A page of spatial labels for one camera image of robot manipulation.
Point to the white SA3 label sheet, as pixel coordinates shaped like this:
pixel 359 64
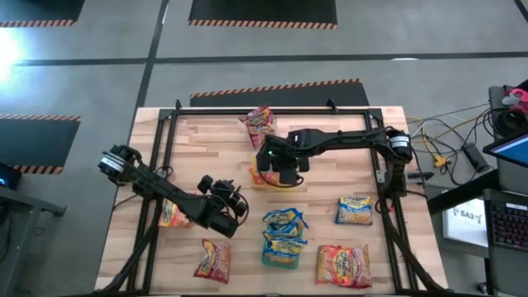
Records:
pixel 466 224

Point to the black device with blue light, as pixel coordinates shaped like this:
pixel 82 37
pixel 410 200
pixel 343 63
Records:
pixel 8 177

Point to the green plastic container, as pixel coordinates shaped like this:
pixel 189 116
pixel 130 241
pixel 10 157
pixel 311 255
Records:
pixel 280 265

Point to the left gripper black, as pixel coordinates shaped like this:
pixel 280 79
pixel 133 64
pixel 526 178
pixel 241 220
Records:
pixel 224 206

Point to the black cylindrical adapter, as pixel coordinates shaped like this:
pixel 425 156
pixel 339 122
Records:
pixel 474 156

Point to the dark grey side desk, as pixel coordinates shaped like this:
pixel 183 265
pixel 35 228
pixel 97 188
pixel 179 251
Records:
pixel 507 272

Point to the yellow plastic container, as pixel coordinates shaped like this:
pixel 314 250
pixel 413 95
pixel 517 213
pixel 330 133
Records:
pixel 301 186

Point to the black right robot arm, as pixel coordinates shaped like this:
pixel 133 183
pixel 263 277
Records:
pixel 350 138

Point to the clear plastic container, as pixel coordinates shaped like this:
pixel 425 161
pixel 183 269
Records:
pixel 277 131

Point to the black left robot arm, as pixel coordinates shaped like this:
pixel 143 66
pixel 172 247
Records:
pixel 165 191

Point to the black metal table frame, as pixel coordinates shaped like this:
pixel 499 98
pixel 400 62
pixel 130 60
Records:
pixel 288 111

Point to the black hazard-striped floor mat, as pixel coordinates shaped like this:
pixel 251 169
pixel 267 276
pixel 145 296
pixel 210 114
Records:
pixel 37 144
pixel 41 10
pixel 264 10
pixel 280 98

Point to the black mounting bracket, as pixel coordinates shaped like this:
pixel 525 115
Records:
pixel 420 175

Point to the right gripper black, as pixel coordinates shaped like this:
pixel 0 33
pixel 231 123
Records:
pixel 282 158

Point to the pink and white headset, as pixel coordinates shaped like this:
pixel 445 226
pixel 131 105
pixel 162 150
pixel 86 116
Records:
pixel 515 99

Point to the grey metal side table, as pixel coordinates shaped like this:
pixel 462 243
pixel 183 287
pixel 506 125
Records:
pixel 41 206

